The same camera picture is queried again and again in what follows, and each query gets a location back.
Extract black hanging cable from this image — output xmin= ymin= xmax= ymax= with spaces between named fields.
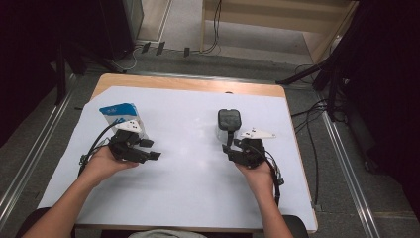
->
xmin=200 ymin=0 xmax=223 ymax=55

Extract black chair armrest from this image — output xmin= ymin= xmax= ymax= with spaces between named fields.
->
xmin=14 ymin=207 xmax=77 ymax=238
xmin=281 ymin=214 xmax=310 ymax=238

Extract person's right hand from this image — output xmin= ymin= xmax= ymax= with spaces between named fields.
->
xmin=235 ymin=161 xmax=275 ymax=196

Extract white floor cable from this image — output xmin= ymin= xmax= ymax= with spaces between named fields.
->
xmin=110 ymin=45 xmax=139 ymax=72

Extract light wooden furniture frame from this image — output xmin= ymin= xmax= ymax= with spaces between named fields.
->
xmin=199 ymin=0 xmax=360 ymax=64

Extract black stand with legs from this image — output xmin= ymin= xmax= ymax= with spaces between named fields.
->
xmin=275 ymin=19 xmax=374 ymax=123

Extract wooden table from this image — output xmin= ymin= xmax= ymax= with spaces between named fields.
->
xmin=74 ymin=72 xmax=320 ymax=234

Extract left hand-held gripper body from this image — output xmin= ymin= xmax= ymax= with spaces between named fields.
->
xmin=108 ymin=120 xmax=147 ymax=163

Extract clear container with black lid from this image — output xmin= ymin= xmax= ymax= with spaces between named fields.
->
xmin=216 ymin=108 xmax=243 ymax=144

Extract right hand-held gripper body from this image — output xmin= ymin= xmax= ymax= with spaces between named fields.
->
xmin=229 ymin=128 xmax=276 ymax=170

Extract person's grey clothing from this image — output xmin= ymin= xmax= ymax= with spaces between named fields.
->
xmin=127 ymin=228 xmax=207 ymax=238

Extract black upright stand post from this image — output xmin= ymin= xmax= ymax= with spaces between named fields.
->
xmin=53 ymin=39 xmax=69 ymax=107

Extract dark cabinet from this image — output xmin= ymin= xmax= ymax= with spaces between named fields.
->
xmin=98 ymin=0 xmax=145 ymax=61

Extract black floor cables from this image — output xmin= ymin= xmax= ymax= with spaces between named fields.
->
xmin=290 ymin=97 xmax=331 ymax=207

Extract left hand-held gripper cable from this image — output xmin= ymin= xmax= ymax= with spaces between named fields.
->
xmin=77 ymin=120 xmax=124 ymax=178

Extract person's left hand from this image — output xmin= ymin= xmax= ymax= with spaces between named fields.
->
xmin=78 ymin=146 xmax=140 ymax=187

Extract blue and white powder bag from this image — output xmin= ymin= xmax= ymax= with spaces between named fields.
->
xmin=99 ymin=102 xmax=150 ymax=141

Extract white paper sheet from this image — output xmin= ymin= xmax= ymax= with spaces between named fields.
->
xmin=39 ymin=85 xmax=317 ymax=232

